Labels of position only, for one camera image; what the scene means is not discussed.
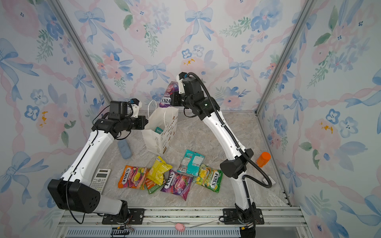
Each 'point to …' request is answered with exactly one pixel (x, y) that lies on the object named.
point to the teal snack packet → (191, 163)
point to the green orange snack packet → (152, 186)
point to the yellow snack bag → (156, 173)
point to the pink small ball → (180, 227)
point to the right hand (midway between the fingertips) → (171, 94)
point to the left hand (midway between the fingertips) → (148, 119)
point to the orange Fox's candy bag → (133, 177)
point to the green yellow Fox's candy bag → (209, 178)
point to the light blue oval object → (125, 149)
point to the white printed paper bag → (160, 128)
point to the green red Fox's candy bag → (158, 130)
